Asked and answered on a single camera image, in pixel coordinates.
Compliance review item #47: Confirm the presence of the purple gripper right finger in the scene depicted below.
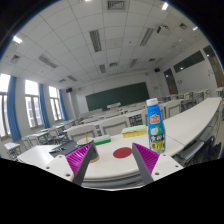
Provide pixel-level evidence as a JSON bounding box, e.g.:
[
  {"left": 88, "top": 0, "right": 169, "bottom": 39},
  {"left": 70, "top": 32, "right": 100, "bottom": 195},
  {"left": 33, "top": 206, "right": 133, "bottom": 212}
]
[{"left": 131, "top": 142, "right": 184, "bottom": 184}]

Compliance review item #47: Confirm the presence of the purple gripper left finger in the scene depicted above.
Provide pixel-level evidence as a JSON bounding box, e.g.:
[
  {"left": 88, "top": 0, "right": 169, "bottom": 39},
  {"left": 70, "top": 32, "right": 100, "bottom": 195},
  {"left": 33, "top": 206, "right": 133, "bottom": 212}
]
[{"left": 45, "top": 141, "right": 96, "bottom": 187}]

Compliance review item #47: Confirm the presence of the grey cup with stick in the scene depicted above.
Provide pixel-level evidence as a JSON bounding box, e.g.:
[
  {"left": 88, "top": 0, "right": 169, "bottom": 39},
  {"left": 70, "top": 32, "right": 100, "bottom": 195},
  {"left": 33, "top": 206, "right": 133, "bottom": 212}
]
[{"left": 77, "top": 133, "right": 100, "bottom": 163}]

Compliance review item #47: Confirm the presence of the black cloth on desk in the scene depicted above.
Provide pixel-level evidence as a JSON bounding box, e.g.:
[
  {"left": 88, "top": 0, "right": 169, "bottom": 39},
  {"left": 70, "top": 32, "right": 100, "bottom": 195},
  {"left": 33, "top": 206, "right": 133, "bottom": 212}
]
[{"left": 51, "top": 140, "right": 79, "bottom": 157}]

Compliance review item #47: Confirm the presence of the red round sticker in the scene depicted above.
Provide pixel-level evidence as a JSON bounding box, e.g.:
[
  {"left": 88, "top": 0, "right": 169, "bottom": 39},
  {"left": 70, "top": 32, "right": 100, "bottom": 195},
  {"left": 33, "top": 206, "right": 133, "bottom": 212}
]
[{"left": 113, "top": 147, "right": 132, "bottom": 159}]

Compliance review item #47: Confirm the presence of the blue drink bottle white cap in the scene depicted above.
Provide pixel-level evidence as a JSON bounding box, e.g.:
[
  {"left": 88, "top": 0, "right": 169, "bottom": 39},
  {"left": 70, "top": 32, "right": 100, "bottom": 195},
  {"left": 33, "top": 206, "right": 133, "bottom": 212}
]
[{"left": 146, "top": 98, "right": 165, "bottom": 154}]

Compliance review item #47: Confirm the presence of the white classroom chair left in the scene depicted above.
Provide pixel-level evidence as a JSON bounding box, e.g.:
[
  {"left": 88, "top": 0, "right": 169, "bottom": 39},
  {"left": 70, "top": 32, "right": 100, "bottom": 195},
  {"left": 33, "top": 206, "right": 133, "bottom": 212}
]
[{"left": 66, "top": 125, "right": 98, "bottom": 142}]

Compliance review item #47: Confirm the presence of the white classroom chair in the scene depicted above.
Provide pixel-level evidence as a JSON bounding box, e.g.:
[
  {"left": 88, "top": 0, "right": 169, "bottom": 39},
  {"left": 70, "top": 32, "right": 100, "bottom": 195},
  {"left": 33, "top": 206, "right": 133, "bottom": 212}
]
[
  {"left": 66, "top": 125, "right": 98, "bottom": 142},
  {"left": 99, "top": 116, "right": 130, "bottom": 136}
]

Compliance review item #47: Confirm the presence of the yellow green sponge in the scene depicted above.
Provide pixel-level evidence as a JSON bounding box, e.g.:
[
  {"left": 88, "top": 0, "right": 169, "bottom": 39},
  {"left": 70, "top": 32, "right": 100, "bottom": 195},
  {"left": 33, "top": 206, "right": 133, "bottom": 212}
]
[{"left": 121, "top": 125, "right": 147, "bottom": 138}]

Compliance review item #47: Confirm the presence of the green white sponge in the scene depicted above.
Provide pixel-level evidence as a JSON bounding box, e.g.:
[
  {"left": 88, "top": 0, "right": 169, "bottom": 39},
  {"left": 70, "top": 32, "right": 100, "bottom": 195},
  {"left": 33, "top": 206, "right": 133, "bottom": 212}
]
[{"left": 94, "top": 135, "right": 111, "bottom": 145}]

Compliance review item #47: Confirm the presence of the white classroom chair centre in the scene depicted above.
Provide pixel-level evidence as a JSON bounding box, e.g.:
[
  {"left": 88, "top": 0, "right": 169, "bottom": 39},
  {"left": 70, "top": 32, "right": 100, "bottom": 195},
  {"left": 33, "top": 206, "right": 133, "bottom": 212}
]
[{"left": 99, "top": 116, "right": 130, "bottom": 136}]

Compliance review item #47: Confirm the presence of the long white desk right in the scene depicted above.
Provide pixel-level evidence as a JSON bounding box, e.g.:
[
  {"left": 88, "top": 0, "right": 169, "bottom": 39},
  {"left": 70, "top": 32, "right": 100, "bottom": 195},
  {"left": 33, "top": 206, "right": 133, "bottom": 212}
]
[{"left": 164, "top": 97, "right": 222, "bottom": 146}]

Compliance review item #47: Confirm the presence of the blue curtain right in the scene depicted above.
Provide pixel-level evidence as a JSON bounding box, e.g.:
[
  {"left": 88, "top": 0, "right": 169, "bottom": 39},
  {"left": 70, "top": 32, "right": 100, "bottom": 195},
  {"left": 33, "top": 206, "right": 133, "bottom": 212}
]
[{"left": 58, "top": 89, "right": 68, "bottom": 121}]

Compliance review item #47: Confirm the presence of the blue curtain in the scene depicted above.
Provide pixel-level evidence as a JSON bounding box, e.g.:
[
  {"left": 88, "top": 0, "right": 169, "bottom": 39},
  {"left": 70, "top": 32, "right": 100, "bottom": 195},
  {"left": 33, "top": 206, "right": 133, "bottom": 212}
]
[
  {"left": 38, "top": 83, "right": 50, "bottom": 128},
  {"left": 7, "top": 76, "right": 21, "bottom": 141},
  {"left": 58, "top": 89, "right": 68, "bottom": 121}
]

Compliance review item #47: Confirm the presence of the blue curtain middle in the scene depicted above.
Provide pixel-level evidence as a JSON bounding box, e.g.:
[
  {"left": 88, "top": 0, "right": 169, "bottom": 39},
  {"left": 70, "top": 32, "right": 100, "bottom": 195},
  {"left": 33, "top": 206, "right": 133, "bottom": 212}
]
[{"left": 38, "top": 83, "right": 50, "bottom": 128}]

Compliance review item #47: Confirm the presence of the green chalkboard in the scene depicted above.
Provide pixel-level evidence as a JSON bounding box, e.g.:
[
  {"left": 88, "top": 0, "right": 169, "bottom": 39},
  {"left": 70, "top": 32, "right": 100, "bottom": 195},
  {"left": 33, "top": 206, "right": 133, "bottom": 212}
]
[{"left": 86, "top": 82, "right": 150, "bottom": 111}]

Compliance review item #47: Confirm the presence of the blue curtain far left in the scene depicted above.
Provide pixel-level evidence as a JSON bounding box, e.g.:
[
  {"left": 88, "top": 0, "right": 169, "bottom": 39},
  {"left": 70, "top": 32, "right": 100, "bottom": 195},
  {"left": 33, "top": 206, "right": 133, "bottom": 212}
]
[{"left": 7, "top": 76, "right": 21, "bottom": 141}]

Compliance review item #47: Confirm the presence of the ceiling projector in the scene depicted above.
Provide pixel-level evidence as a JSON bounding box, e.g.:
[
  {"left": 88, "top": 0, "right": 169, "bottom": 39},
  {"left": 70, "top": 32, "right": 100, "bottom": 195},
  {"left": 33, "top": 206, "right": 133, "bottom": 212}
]
[{"left": 157, "top": 25, "right": 171, "bottom": 36}]

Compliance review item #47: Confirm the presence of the wall loudspeaker black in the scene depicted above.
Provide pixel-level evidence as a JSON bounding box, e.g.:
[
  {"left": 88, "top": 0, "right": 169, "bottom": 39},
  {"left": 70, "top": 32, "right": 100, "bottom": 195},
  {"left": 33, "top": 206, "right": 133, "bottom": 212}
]
[{"left": 66, "top": 88, "right": 73, "bottom": 93}]

